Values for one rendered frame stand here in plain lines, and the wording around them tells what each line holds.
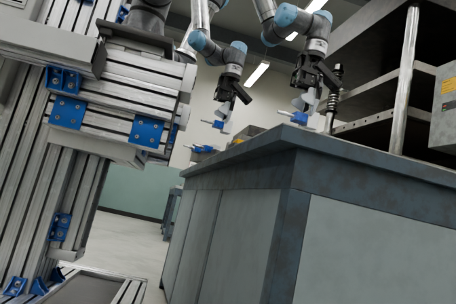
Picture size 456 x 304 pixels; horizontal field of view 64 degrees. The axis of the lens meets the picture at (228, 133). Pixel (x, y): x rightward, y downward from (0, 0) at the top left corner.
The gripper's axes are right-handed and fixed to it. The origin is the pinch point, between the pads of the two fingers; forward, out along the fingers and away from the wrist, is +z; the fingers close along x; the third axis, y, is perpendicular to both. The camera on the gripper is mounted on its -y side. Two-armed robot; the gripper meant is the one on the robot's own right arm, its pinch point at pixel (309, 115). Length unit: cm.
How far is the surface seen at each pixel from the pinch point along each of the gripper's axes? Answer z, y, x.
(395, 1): -90, -59, -47
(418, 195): 22.2, -14.3, 34.0
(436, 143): -14, -74, -26
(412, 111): -32, -73, -42
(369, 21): -90, -59, -70
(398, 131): -18, -63, -37
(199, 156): 13, 19, -71
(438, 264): 36, -22, 34
